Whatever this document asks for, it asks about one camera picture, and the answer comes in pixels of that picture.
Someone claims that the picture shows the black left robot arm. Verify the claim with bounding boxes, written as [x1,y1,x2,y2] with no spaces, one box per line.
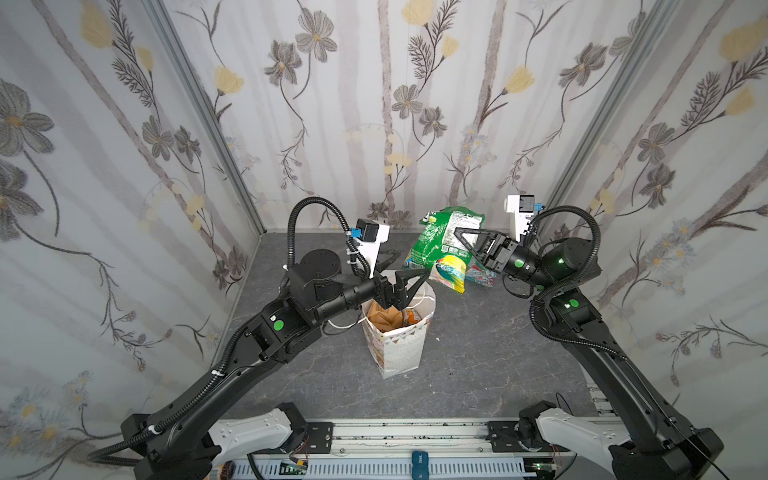
[87,196,430,479]

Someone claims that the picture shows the orange snack packet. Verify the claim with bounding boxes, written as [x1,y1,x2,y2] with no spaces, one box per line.
[367,301,421,333]

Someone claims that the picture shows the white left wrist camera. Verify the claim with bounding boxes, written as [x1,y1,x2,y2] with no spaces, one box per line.
[349,218,390,278]

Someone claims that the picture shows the small green circuit board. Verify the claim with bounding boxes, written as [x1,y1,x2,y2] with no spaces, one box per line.
[279,457,309,476]

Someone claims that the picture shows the white perforated cable tray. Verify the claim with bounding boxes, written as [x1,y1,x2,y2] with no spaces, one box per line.
[255,458,537,479]

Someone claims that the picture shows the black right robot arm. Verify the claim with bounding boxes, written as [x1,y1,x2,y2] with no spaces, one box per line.
[454,206,724,479]

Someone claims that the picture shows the green snack packet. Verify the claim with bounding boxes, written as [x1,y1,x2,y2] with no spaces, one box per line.
[405,206,485,294]

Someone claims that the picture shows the white patterned paper bag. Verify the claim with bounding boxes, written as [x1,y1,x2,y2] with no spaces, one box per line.
[337,283,436,379]

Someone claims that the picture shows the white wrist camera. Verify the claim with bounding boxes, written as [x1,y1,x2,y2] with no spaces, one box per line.
[504,194,544,242]
[349,218,390,278]

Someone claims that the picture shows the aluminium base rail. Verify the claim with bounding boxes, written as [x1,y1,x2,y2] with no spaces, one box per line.
[287,416,649,463]

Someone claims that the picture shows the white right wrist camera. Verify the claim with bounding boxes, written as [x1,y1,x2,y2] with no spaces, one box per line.
[504,194,544,242]

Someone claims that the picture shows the teal Fox's candy packet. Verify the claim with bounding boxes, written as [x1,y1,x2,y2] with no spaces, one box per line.
[465,263,497,287]

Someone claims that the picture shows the blue clip on tray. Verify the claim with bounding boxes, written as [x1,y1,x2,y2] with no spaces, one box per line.
[411,451,430,480]

